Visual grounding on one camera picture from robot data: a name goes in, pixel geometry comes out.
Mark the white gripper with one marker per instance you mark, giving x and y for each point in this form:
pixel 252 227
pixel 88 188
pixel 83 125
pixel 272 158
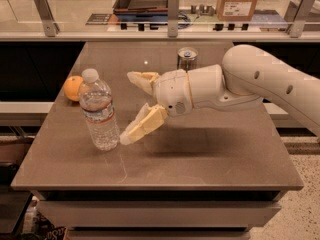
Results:
pixel 172 91

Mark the clear plastic water bottle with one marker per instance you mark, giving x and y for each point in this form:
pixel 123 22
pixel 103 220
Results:
pixel 95 99

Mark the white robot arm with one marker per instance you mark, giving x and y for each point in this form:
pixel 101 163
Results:
pixel 246 76

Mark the silver blue energy drink can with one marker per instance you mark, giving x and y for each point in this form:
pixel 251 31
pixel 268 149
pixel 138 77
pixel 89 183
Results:
pixel 187 58

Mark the orange fruit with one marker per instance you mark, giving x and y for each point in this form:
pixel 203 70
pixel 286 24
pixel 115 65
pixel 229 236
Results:
pixel 71 87

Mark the cardboard box with label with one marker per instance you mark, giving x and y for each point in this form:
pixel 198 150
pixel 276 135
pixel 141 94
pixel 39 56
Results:
pixel 235 10

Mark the blue mat with cable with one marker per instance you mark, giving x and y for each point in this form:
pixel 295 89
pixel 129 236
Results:
pixel 156 19

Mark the middle metal railing bracket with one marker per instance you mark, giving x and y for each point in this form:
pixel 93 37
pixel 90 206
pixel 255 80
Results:
pixel 173 12

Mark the metal railing bracket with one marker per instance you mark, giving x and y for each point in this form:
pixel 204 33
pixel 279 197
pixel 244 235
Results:
pixel 302 16
pixel 173 12
pixel 51 28

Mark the left metal railing bracket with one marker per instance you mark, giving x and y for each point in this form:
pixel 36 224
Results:
pixel 51 28

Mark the right metal railing bracket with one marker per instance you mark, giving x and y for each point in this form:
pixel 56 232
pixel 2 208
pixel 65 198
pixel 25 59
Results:
pixel 302 16

